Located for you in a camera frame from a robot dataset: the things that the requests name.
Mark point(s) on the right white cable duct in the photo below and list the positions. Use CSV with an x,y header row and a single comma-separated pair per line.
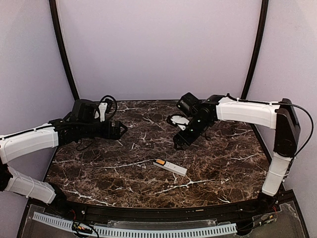
x,y
207,232

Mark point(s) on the white remote control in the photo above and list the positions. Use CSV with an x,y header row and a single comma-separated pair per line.
x,y
170,167

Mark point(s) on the black frame post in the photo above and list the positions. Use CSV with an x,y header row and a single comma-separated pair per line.
x,y
256,49
62,49

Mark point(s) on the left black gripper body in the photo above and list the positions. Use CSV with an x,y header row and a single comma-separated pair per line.
x,y
115,129

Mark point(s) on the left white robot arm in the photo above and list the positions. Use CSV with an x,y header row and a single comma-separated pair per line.
x,y
88,119

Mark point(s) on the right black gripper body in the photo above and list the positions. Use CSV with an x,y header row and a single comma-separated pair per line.
x,y
184,140

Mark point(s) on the black front rail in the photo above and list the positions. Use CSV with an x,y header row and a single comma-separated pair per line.
x,y
237,212

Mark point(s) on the left black frame post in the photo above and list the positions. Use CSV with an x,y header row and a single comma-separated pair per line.
x,y
62,49

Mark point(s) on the white cable duct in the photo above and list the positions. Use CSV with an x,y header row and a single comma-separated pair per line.
x,y
56,222
207,232

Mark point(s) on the left white cable duct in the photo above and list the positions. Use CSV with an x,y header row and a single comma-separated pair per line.
x,y
56,222

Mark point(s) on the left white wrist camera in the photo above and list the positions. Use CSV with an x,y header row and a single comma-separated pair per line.
x,y
102,109

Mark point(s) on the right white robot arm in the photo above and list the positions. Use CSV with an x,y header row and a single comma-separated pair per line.
x,y
197,116

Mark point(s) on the right black frame post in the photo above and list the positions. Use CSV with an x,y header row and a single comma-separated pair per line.
x,y
256,49

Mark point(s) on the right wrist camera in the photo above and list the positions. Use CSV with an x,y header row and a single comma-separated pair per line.
x,y
177,120

